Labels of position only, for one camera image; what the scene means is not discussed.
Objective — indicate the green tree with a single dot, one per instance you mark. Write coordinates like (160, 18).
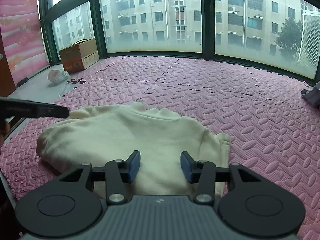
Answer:
(290, 36)

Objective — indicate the cream fleece garment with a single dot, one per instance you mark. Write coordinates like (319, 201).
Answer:
(130, 132)

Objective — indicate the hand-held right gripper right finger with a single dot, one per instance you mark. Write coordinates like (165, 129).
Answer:
(186, 167)

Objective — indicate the person's left hand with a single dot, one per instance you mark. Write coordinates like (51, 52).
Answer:
(3, 127)

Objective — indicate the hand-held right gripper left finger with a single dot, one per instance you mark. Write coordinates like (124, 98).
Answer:
(134, 167)

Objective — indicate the loose pink foam strip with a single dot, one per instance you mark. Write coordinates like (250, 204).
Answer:
(76, 81)

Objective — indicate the beige apartment building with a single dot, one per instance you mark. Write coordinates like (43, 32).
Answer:
(162, 12)

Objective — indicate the brown wooden door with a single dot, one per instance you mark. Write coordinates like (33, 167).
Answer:
(6, 72)

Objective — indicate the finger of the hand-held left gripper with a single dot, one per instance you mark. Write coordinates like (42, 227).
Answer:
(53, 111)

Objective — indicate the grey garment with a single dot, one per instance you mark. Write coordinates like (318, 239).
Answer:
(312, 96)

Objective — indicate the white louvred grille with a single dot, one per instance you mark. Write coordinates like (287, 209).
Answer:
(311, 40)

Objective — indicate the dark green window frame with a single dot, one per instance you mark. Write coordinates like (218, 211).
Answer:
(207, 17)

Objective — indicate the pink foam puzzle mat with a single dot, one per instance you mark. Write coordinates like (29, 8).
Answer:
(250, 110)

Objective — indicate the small black block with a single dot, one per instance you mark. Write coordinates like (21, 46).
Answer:
(22, 81)

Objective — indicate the brown cardboard box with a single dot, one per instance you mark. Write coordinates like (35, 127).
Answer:
(76, 56)

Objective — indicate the clear plastic bag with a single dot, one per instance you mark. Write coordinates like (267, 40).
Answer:
(57, 76)

